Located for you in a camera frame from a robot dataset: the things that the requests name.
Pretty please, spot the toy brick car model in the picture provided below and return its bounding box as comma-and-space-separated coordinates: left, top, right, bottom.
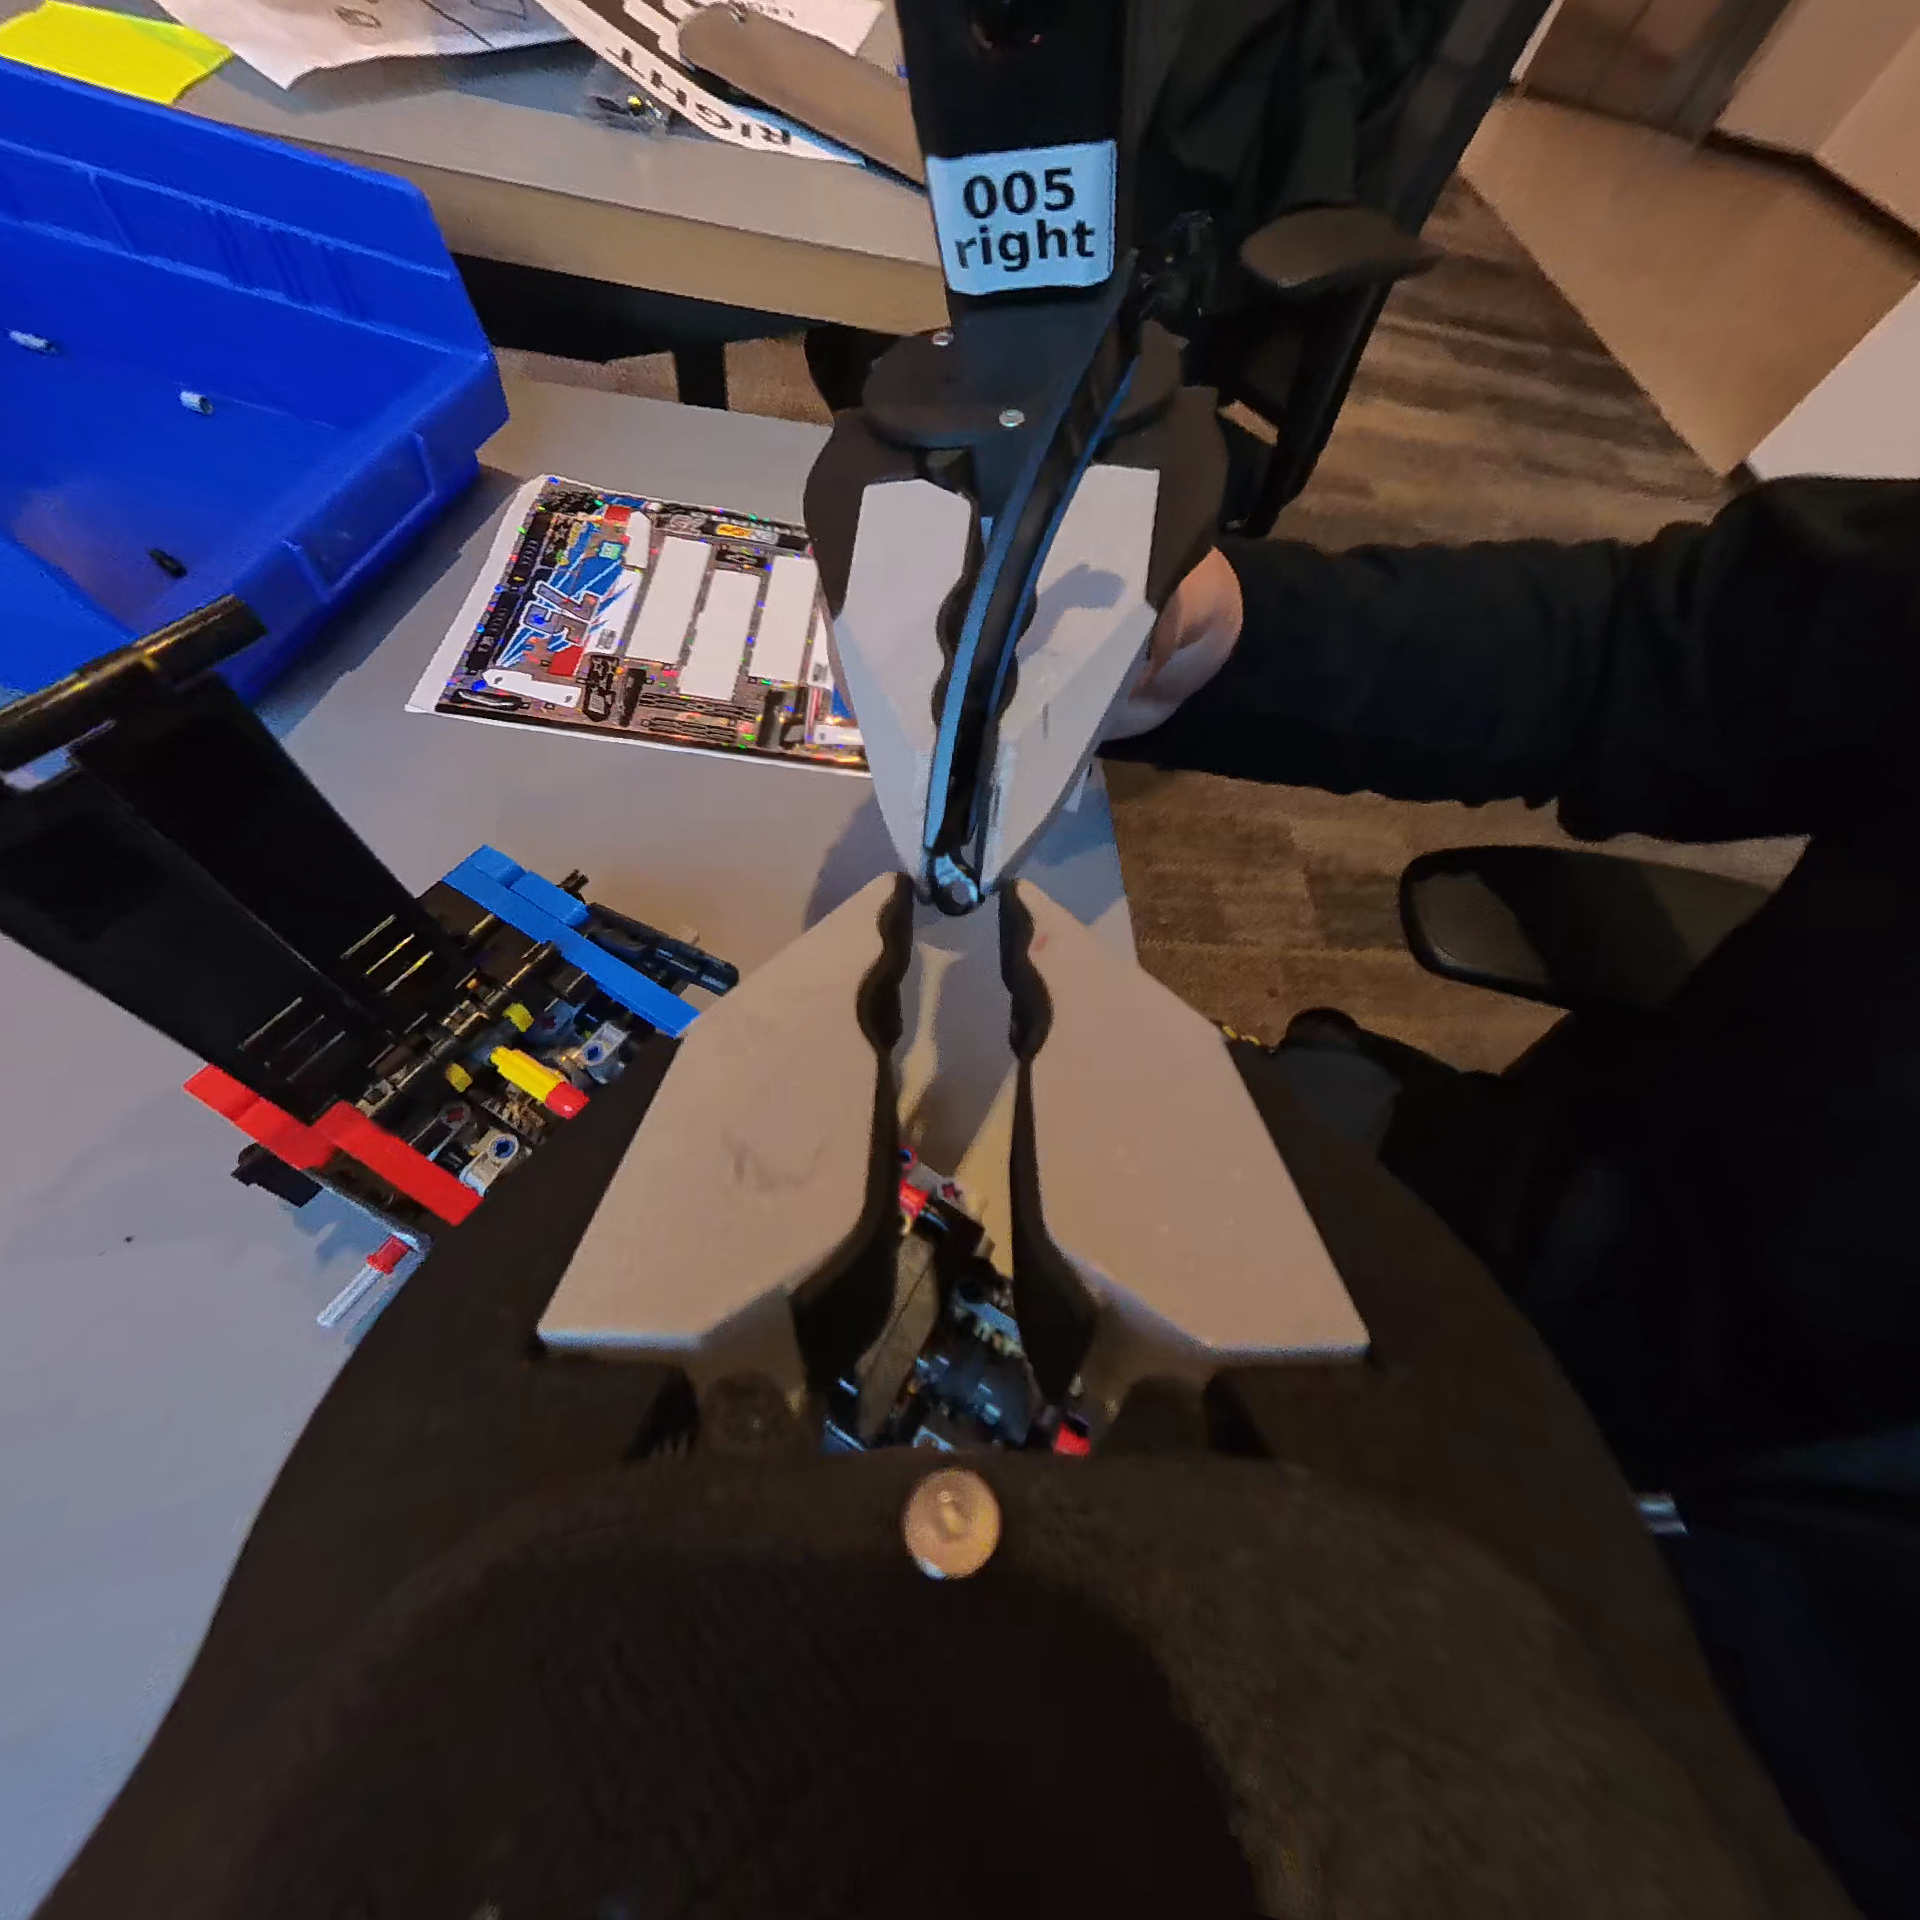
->
0, 596, 1088, 1461

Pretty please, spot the white printed paper tag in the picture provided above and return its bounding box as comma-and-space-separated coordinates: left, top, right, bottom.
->
533, 0, 887, 166

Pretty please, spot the person's right hand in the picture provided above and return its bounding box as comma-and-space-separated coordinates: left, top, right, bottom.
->
1100, 545, 1248, 745

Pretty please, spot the brown cardboard box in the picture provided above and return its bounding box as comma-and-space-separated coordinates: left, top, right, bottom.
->
1464, 89, 1920, 472

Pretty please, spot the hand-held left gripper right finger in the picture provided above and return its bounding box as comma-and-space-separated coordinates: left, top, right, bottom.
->
996, 883, 1371, 1430

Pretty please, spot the grey back table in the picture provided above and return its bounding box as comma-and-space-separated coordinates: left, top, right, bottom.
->
152, 0, 962, 339

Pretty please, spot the grey board with blue mark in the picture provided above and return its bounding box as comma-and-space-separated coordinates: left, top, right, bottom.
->
674, 0, 933, 184

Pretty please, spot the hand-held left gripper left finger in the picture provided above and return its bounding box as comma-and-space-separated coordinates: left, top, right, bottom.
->
538, 872, 916, 1389

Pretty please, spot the person's right forearm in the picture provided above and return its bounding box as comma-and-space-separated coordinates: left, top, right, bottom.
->
1112, 480, 1920, 840

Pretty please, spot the black chair armrest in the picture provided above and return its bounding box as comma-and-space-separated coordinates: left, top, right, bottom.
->
1399, 847, 1776, 1011

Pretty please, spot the white box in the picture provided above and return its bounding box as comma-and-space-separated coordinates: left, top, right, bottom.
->
1747, 285, 1920, 485

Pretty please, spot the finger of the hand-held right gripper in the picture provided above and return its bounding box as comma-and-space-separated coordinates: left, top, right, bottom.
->
957, 464, 1164, 889
829, 480, 993, 894

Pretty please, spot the yellow paper note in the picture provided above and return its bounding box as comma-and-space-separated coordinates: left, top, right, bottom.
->
0, 0, 237, 108

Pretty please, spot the black office chair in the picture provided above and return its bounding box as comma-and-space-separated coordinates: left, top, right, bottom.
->
1119, 0, 1562, 540

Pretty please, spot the holographic sticker sheet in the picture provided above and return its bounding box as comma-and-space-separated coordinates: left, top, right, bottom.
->
405, 477, 873, 780

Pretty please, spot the white paper sheet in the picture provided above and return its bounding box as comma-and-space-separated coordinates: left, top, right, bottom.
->
159, 0, 579, 87

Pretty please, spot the red striped black curved panel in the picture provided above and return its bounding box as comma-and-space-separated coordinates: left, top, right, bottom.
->
919, 299, 1173, 917

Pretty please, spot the blue plastic bin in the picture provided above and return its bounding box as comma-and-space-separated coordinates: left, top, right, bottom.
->
0, 59, 512, 705

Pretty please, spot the grey desk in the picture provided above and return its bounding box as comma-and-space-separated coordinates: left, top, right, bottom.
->
0, 347, 1145, 1920

